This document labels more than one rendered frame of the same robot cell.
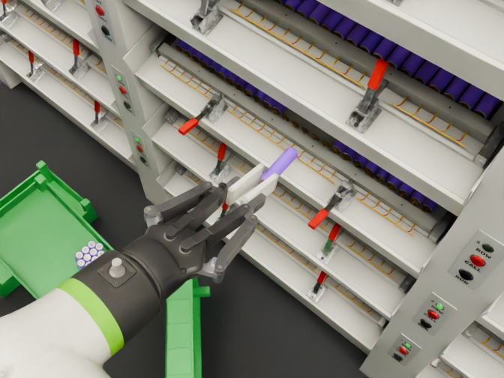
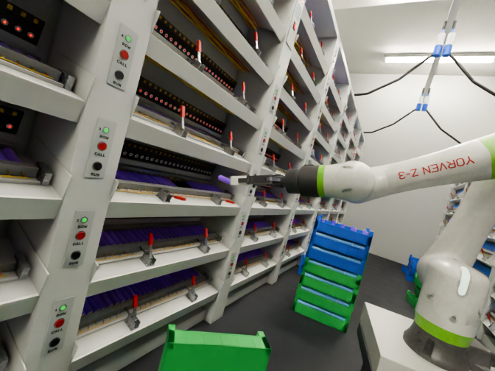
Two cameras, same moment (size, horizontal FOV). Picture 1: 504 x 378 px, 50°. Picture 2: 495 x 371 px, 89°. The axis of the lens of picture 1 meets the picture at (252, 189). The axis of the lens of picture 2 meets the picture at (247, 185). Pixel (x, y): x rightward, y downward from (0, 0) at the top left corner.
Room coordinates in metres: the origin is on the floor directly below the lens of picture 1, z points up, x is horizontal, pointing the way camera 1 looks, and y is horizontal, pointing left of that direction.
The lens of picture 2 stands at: (0.54, 0.84, 0.67)
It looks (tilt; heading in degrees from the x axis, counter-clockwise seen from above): 2 degrees down; 258
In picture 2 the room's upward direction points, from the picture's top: 15 degrees clockwise
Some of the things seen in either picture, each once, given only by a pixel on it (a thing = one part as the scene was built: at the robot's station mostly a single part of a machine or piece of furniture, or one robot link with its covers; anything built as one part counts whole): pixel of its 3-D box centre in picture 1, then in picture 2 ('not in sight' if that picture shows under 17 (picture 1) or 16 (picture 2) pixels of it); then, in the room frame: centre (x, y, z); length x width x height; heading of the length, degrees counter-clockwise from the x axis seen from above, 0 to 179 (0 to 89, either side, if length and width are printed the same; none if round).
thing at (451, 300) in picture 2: not in sight; (449, 296); (-0.19, 0.30, 0.49); 0.16 x 0.13 x 0.19; 50
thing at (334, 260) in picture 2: not in sight; (334, 255); (-0.35, -0.48, 0.36); 0.30 x 0.20 x 0.08; 148
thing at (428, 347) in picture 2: not in sight; (459, 348); (-0.24, 0.32, 0.37); 0.26 x 0.15 x 0.06; 160
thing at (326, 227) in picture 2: not in sight; (342, 228); (-0.35, -0.48, 0.52); 0.30 x 0.20 x 0.08; 148
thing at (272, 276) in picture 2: not in sight; (292, 159); (-0.10, -0.87, 0.88); 0.20 x 0.09 x 1.76; 139
